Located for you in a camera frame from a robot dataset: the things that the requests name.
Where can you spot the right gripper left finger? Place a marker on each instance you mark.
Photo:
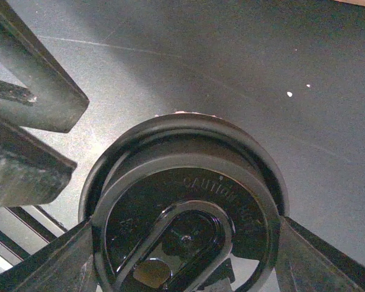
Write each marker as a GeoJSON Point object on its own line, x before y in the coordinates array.
{"type": "Point", "coordinates": [66, 264]}

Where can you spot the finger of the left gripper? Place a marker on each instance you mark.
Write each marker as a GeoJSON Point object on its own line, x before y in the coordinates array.
{"type": "Point", "coordinates": [46, 98]}

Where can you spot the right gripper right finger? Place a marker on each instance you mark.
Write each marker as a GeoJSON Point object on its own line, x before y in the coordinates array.
{"type": "Point", "coordinates": [305, 262]}

